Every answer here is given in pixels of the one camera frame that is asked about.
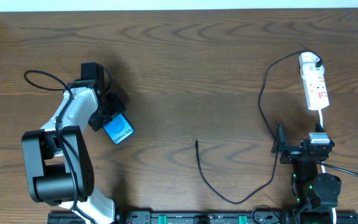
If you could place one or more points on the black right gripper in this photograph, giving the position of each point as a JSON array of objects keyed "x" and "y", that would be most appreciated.
[{"x": 293, "y": 150}]

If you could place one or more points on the blue Samsung Galaxy smartphone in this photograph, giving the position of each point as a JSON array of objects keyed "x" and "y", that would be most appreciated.
[{"x": 119, "y": 129}]

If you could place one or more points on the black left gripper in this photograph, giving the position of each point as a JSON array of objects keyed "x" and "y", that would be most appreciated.
[{"x": 103, "y": 115}]

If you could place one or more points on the white USB wall charger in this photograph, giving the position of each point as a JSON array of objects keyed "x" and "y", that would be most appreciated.
[{"x": 310, "y": 62}]

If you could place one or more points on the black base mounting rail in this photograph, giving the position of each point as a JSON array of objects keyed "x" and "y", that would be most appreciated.
[{"x": 263, "y": 217}]

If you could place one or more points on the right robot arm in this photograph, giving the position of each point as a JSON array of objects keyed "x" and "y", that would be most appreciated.
[{"x": 317, "y": 192}]

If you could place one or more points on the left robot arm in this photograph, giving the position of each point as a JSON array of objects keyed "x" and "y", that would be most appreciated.
[{"x": 57, "y": 163}]

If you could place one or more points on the white power strip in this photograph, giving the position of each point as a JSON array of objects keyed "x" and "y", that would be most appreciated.
[{"x": 315, "y": 88}]

